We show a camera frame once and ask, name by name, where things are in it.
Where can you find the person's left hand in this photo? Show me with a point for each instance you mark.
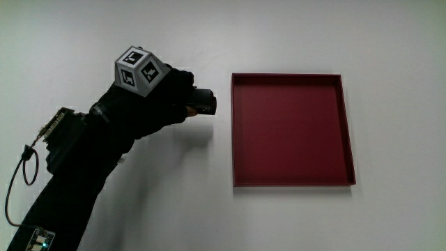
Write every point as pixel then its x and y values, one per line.
pixel 139 104

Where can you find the person's left forearm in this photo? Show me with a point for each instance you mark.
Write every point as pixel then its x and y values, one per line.
pixel 73 181

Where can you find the white desk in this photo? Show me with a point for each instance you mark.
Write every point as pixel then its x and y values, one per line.
pixel 195 209

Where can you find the black sensor module with connectors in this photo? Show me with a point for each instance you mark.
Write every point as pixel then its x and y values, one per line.
pixel 61 123

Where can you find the red square tray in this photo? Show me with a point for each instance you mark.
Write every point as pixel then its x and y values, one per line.
pixel 291 132

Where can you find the small circuit board with light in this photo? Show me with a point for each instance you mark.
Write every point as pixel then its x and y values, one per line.
pixel 39 241

